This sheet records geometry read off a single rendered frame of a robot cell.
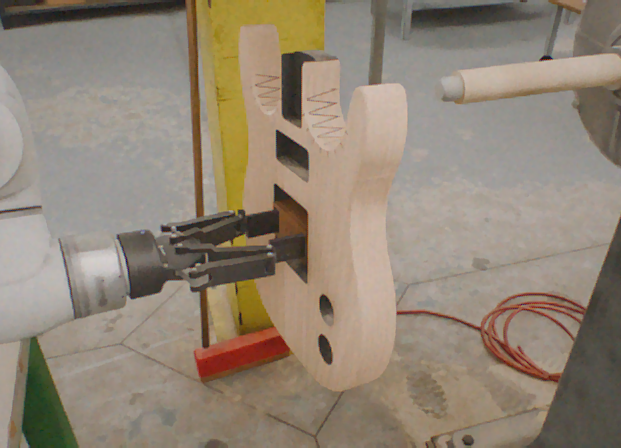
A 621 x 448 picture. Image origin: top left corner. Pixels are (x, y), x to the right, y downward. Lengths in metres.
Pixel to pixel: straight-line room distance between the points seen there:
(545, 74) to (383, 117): 0.18
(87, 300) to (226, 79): 0.92
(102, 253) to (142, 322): 1.52
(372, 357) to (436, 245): 1.82
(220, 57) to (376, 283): 0.93
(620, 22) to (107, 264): 0.60
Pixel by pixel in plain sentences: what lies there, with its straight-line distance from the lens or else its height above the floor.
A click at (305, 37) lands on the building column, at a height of 1.01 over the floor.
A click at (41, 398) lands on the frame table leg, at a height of 0.78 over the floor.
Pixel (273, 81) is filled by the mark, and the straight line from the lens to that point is 0.81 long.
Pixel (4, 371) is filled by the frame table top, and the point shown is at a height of 0.93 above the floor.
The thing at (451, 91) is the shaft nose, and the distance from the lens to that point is 0.60.
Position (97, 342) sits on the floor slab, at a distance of 2.15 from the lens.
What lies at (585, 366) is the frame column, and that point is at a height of 0.67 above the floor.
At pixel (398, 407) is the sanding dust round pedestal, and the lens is 1.88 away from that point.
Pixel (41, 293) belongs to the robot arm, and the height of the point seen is 1.09.
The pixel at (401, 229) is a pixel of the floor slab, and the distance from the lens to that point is 2.53.
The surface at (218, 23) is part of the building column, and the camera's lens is 1.44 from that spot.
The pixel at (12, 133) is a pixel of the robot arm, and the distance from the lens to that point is 0.62.
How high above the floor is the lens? 1.48
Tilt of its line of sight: 36 degrees down
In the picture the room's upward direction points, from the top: straight up
